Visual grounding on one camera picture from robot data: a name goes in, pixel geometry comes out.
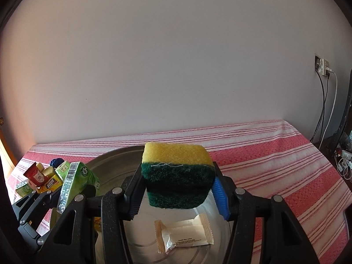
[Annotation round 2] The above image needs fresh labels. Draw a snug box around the metal basin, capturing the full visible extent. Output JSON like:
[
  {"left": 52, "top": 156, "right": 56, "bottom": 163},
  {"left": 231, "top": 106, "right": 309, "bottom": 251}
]
[{"left": 49, "top": 146, "right": 234, "bottom": 264}]

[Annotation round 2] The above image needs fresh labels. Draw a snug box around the yellow and red packet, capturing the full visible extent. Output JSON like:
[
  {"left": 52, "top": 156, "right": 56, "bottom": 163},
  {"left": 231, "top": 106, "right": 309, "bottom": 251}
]
[{"left": 41, "top": 176, "right": 64, "bottom": 193}]

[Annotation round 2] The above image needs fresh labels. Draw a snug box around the black curved stand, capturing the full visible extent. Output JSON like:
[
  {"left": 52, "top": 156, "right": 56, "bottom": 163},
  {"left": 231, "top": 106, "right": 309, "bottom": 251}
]
[{"left": 333, "top": 70, "right": 352, "bottom": 156}]

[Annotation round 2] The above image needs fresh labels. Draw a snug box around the green barcode packet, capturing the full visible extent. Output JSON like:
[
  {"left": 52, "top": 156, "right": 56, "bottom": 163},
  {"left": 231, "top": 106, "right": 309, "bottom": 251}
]
[{"left": 56, "top": 162, "right": 101, "bottom": 215}]

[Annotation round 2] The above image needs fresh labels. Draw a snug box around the black cable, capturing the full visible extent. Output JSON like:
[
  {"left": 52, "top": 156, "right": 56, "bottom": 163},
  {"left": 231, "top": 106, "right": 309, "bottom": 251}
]
[{"left": 310, "top": 71, "right": 329, "bottom": 144}]

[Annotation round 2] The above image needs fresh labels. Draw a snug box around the red sauce sachet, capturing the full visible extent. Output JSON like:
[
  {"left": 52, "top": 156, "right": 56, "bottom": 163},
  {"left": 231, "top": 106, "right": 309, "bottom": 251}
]
[{"left": 23, "top": 162, "right": 46, "bottom": 191}]

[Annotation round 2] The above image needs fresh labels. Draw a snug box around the wall socket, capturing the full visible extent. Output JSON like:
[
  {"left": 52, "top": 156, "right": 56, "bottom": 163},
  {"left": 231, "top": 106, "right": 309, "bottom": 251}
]
[{"left": 315, "top": 55, "right": 331, "bottom": 78}]

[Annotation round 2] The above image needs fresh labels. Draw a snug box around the red striped tablecloth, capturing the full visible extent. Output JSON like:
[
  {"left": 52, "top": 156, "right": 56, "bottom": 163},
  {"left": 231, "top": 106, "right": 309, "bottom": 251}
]
[{"left": 5, "top": 119, "right": 350, "bottom": 264}]

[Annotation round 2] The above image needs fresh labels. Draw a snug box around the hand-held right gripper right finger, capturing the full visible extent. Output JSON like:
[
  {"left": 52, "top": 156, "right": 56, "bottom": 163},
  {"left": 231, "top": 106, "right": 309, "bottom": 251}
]
[{"left": 211, "top": 162, "right": 319, "bottom": 264}]

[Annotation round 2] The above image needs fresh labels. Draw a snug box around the white cable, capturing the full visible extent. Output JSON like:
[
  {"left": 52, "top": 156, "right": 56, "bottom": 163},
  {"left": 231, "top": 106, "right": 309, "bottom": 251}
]
[{"left": 318, "top": 68, "right": 338, "bottom": 149}]

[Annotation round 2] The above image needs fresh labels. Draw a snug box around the beige sachet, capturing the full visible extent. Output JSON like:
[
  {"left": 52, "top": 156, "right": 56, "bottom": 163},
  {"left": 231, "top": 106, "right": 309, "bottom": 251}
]
[{"left": 154, "top": 213, "right": 215, "bottom": 253}]

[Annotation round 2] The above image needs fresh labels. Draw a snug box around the power strip with chargers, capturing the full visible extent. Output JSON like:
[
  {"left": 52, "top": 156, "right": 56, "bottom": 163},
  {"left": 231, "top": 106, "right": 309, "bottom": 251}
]
[{"left": 335, "top": 148, "right": 352, "bottom": 183}]

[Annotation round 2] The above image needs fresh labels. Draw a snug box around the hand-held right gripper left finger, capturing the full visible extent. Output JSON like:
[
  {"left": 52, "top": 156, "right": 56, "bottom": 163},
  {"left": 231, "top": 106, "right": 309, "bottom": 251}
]
[{"left": 36, "top": 169, "right": 146, "bottom": 264}]

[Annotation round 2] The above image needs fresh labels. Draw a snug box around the yellow and green sponge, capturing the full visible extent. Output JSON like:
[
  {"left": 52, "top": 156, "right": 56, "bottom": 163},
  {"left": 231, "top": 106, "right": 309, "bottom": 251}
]
[{"left": 141, "top": 142, "right": 215, "bottom": 209}]

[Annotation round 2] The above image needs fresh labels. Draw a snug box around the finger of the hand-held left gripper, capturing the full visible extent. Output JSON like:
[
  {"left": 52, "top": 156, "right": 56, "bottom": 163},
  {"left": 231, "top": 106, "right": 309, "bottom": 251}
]
[
  {"left": 18, "top": 217, "right": 55, "bottom": 264},
  {"left": 12, "top": 191, "right": 59, "bottom": 221}
]

